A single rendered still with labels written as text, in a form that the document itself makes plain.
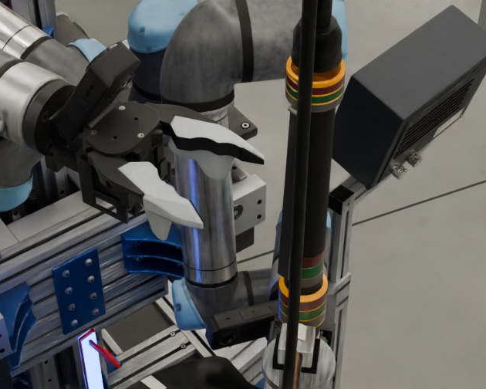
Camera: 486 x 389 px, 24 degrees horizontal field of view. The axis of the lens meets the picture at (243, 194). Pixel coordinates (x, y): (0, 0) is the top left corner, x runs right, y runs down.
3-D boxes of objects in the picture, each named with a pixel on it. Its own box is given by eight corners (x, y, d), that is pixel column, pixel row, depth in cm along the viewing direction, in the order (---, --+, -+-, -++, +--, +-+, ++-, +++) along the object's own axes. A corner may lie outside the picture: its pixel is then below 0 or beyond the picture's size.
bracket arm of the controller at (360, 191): (341, 216, 180) (342, 203, 178) (327, 207, 182) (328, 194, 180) (430, 144, 193) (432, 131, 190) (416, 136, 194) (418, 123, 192)
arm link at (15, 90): (36, 47, 107) (-23, 93, 102) (73, 64, 105) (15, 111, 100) (46, 107, 112) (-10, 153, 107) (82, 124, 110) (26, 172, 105)
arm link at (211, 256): (150, 17, 134) (181, 352, 157) (240, 8, 135) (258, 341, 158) (141, -12, 144) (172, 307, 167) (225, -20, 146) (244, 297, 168)
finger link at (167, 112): (221, 124, 103) (129, 111, 104) (221, 111, 102) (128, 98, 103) (210, 158, 100) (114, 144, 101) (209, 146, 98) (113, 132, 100)
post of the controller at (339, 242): (335, 283, 192) (342, 202, 178) (322, 274, 194) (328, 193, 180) (346, 274, 194) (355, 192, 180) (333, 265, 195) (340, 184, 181)
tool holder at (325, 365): (329, 421, 103) (335, 356, 96) (254, 411, 104) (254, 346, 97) (338, 343, 110) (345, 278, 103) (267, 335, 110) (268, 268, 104)
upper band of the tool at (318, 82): (340, 117, 82) (342, 86, 80) (281, 112, 83) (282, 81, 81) (345, 81, 85) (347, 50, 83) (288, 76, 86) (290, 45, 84)
